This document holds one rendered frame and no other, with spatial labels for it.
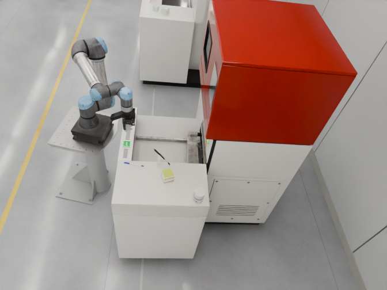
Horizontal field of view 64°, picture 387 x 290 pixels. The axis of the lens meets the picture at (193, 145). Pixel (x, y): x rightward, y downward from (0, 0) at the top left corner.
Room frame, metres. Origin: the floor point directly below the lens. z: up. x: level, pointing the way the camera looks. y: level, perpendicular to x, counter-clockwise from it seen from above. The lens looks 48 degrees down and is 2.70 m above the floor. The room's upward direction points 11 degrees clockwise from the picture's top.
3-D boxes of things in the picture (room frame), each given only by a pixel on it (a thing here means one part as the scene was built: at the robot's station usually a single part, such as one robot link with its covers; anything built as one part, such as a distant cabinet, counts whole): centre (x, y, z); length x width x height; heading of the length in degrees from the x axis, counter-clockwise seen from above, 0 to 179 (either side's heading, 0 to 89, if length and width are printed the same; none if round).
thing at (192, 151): (1.57, 0.00, 0.87); 0.36 x 0.08 x 0.03; 10
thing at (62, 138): (1.63, 0.86, 0.75); 0.45 x 0.44 x 0.13; 87
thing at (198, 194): (1.09, -0.09, 1.01); 0.07 x 0.07 x 0.10
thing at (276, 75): (1.85, -0.36, 1.52); 0.81 x 0.75 x 0.59; 10
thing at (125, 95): (1.44, 0.47, 1.41); 0.09 x 0.08 x 0.11; 42
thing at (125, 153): (1.56, 0.50, 0.89); 0.55 x 0.09 x 0.14; 10
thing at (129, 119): (1.44, 0.46, 1.25); 0.09 x 0.08 x 0.12; 100
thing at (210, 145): (1.79, -0.05, 1.02); 0.82 x 0.03 x 0.40; 10
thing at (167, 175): (1.20, 0.13, 1.00); 0.07 x 0.07 x 0.07; 29
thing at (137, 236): (1.46, 0.22, 0.41); 0.97 x 0.64 x 0.82; 10
